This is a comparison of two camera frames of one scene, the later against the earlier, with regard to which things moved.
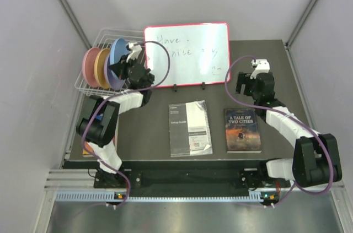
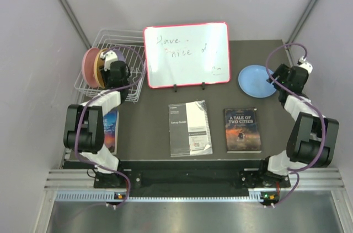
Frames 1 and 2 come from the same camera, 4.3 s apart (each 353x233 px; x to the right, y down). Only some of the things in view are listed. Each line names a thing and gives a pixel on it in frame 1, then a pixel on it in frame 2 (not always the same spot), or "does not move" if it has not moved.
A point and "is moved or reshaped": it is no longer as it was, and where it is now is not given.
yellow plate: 99,68 does not move
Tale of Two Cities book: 242,134 does not move
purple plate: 114,82 is moved or reshaped
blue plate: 118,48 is moved or reshaped
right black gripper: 244,79 -> 282,71
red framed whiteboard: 199,54 does not move
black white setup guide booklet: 189,128 does not move
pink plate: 88,64 does not move
